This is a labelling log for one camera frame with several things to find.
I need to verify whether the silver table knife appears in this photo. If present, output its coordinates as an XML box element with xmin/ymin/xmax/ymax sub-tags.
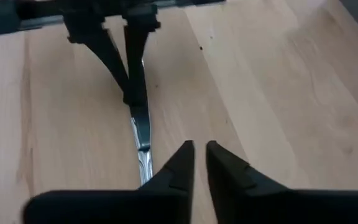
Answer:
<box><xmin>130</xmin><ymin>58</ymin><xmax>154</xmax><ymax>187</ymax></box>

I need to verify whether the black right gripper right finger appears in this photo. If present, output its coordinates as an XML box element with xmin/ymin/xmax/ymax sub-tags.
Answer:
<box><xmin>206</xmin><ymin>139</ymin><xmax>358</xmax><ymax>224</ymax></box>

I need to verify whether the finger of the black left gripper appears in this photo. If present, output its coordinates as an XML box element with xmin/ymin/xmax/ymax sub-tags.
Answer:
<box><xmin>62</xmin><ymin>12</ymin><xmax>131</xmax><ymax>94</ymax></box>
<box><xmin>122</xmin><ymin>6</ymin><xmax>162</xmax><ymax>108</ymax></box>

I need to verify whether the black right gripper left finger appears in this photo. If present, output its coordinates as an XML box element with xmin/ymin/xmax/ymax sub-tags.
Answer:
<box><xmin>23</xmin><ymin>139</ymin><xmax>196</xmax><ymax>224</ymax></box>

